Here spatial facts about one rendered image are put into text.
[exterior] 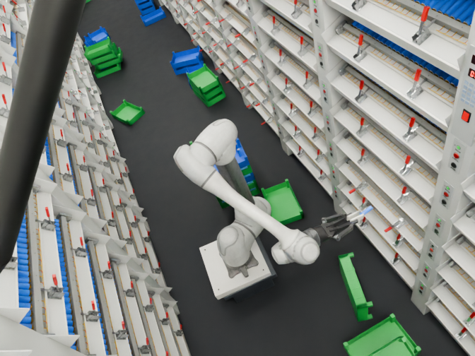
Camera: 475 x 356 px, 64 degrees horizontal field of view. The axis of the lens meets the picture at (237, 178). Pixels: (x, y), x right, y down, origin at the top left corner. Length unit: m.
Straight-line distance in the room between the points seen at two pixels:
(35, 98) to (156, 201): 2.77
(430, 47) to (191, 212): 2.07
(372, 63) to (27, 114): 1.26
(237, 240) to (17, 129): 1.74
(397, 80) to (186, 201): 1.94
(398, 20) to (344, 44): 0.33
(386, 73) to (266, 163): 1.68
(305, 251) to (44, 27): 1.29
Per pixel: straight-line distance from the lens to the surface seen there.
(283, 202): 2.64
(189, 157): 1.58
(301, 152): 2.67
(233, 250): 1.98
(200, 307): 2.44
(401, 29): 1.23
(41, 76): 0.26
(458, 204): 1.39
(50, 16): 0.25
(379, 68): 1.40
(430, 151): 1.39
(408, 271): 2.20
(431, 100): 1.28
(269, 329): 2.28
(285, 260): 1.64
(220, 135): 1.63
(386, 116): 1.50
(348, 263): 2.16
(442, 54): 1.14
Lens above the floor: 2.14
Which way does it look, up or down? 48 degrees down
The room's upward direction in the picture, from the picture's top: 23 degrees counter-clockwise
